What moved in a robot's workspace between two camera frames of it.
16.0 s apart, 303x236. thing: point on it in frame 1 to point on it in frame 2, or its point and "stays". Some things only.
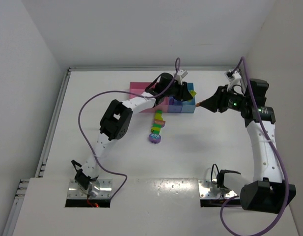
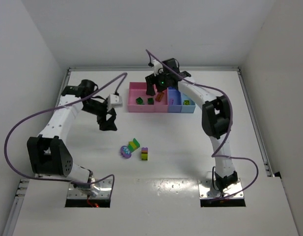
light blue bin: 188,106 stays
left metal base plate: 75,191 stays
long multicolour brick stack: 159,123 to 133,145
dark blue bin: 174,105 stays
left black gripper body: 181,91 to 105,117
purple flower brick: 154,138 to 125,152
